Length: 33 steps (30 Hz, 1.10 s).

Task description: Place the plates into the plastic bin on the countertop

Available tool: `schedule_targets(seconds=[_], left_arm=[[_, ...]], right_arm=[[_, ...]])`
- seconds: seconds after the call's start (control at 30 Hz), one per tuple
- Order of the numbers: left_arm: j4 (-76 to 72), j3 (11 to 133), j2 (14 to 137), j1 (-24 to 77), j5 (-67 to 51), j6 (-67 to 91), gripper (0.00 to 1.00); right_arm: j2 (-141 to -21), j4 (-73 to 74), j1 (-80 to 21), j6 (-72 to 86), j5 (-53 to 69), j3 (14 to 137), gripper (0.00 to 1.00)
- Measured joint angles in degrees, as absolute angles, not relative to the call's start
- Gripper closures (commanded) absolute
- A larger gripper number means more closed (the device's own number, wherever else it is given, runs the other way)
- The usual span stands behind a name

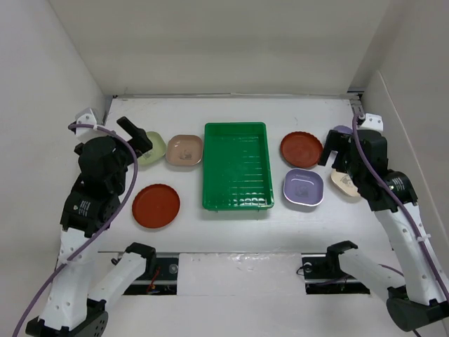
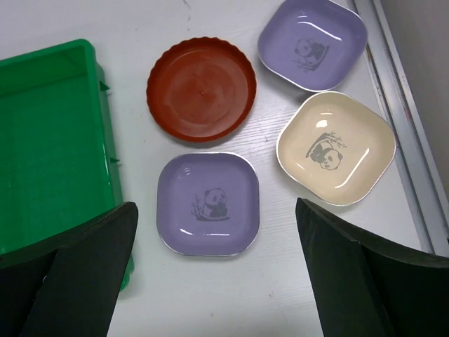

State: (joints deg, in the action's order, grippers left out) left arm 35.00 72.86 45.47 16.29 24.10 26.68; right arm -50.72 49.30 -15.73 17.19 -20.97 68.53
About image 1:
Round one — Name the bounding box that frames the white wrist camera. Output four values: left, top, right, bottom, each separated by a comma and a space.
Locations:
70, 107, 98, 143
356, 113, 384, 133

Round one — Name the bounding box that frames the cream square panda plate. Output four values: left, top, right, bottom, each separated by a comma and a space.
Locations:
330, 169, 360, 197

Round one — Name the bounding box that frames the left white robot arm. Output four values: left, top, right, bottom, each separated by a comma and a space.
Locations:
13, 117, 156, 336

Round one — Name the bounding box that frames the green square panda plate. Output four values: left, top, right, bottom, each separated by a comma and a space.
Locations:
138, 131, 166, 166

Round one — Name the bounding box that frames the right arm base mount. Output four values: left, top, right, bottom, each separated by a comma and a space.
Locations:
297, 253, 370, 295

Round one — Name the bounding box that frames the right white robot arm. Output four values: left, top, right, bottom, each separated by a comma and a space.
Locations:
319, 130, 448, 332

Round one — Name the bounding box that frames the purple square panda plate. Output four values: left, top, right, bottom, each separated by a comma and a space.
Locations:
283, 168, 324, 207

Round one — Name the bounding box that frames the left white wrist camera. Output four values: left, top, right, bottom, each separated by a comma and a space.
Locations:
70, 107, 98, 143

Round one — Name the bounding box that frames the pink square panda plate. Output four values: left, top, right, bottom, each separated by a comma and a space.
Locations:
166, 135, 203, 166

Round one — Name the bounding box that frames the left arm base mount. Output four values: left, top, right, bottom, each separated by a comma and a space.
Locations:
124, 253, 180, 296

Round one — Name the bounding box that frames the red round plate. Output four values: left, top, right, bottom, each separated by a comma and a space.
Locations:
280, 131, 323, 169
132, 184, 180, 230

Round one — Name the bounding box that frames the green plastic bin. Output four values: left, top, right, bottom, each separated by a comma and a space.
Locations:
202, 122, 274, 211

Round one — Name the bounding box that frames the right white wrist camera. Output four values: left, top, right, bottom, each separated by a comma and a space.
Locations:
356, 113, 384, 133

